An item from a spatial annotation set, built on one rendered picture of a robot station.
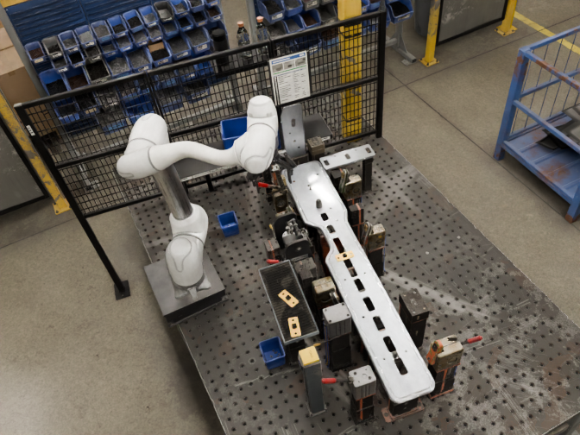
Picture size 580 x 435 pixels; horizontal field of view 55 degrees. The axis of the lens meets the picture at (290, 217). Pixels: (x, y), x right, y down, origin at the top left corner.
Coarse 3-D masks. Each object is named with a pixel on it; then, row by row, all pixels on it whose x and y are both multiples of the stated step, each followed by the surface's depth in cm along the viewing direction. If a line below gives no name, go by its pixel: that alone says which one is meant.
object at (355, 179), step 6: (348, 180) 281; (354, 180) 277; (360, 180) 277; (348, 186) 278; (354, 186) 279; (360, 186) 281; (348, 192) 281; (354, 192) 283; (360, 192) 284; (348, 198) 284; (354, 198) 285; (360, 198) 292; (348, 204) 288; (354, 204) 291; (348, 210) 291; (348, 216) 294; (348, 222) 297
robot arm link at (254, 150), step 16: (256, 128) 187; (176, 144) 208; (192, 144) 203; (240, 144) 184; (256, 144) 181; (272, 144) 185; (160, 160) 210; (176, 160) 211; (208, 160) 196; (224, 160) 190; (240, 160) 186; (256, 160) 180
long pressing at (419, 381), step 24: (312, 168) 292; (312, 192) 281; (336, 192) 279; (312, 216) 270; (336, 216) 269; (336, 264) 249; (360, 264) 248; (360, 312) 231; (384, 312) 230; (360, 336) 224; (384, 336) 223; (408, 336) 222; (384, 360) 216; (408, 360) 215; (384, 384) 209; (408, 384) 209; (432, 384) 208
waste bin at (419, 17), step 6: (420, 0) 525; (426, 0) 519; (420, 6) 529; (426, 6) 523; (414, 12) 549; (420, 12) 534; (426, 12) 528; (414, 18) 552; (420, 18) 538; (426, 18) 533; (414, 24) 555; (420, 24) 543; (426, 24) 537; (420, 30) 547; (426, 30) 542; (426, 36) 547
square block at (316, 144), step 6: (312, 138) 300; (318, 138) 299; (312, 144) 296; (318, 144) 296; (324, 144) 296; (312, 150) 296; (318, 150) 298; (324, 150) 299; (312, 156) 300; (318, 156) 301; (324, 156) 303
